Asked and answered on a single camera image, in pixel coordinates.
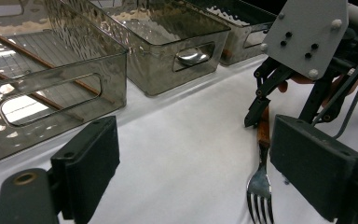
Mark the brown wooden chopstick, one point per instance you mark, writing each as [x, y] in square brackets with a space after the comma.
[43, 62]
[40, 97]

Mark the smoky clear plastic bin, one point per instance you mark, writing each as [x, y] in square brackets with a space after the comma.
[239, 49]
[59, 81]
[155, 68]

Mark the metal spoon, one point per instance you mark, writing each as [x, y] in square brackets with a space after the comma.
[192, 57]

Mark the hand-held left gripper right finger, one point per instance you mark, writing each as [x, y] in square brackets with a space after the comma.
[313, 161]

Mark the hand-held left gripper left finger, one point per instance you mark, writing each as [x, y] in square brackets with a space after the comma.
[87, 168]

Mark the white table cover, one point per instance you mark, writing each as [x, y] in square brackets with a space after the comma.
[183, 140]

